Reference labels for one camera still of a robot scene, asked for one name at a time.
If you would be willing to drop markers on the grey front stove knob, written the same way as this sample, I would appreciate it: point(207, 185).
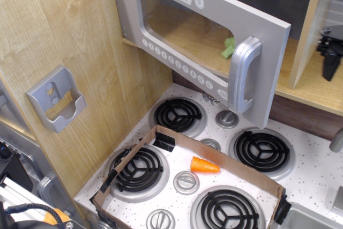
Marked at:
point(160, 219)

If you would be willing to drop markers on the grey wall phone holder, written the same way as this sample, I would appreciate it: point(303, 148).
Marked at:
point(52, 89)

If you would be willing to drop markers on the front left black burner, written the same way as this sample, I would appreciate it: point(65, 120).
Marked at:
point(142, 172)

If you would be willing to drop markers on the black burner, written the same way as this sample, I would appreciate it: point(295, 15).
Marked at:
point(177, 114)
point(262, 151)
point(142, 172)
point(228, 209)

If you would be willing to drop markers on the back left black burner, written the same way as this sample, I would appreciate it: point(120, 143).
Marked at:
point(177, 114)

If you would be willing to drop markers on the back right black burner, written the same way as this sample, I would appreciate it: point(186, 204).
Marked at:
point(262, 151)

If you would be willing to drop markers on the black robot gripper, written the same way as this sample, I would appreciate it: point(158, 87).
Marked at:
point(330, 46)

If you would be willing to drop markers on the brown cardboard frame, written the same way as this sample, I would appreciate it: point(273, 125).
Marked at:
point(164, 179)

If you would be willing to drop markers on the front right black burner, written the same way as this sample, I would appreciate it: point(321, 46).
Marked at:
point(228, 209)

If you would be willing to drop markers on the grey centre stove knob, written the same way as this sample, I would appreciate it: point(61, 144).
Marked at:
point(186, 182)

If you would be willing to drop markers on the grey back stove knob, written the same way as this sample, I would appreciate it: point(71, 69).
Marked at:
point(227, 119)

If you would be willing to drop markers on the orange toy carrot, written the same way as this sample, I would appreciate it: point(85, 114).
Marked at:
point(203, 166)

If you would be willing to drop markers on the grey toy microwave door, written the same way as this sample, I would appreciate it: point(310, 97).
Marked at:
point(188, 36)

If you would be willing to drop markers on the orange object bottom left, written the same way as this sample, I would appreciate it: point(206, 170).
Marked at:
point(49, 219)

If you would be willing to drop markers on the grey toy sink faucet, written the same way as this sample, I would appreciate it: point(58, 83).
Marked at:
point(337, 142)

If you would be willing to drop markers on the silver microwave door handle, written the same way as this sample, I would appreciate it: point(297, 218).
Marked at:
point(242, 58)

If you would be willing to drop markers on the grey small middle knob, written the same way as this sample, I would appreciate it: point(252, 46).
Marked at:
point(211, 143)

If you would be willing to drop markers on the green toy vegetable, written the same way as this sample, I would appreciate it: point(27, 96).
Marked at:
point(229, 44)

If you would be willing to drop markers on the silver oven door handle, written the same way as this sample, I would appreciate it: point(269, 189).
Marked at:
point(44, 189)

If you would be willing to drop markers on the hanging silver strainer spoon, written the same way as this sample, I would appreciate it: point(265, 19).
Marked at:
point(210, 98)

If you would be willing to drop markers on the grey toy sink basin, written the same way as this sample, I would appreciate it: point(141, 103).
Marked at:
point(299, 217)

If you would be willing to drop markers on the grey stove knob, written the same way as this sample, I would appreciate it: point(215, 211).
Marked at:
point(186, 182)
point(160, 219)
point(227, 119)

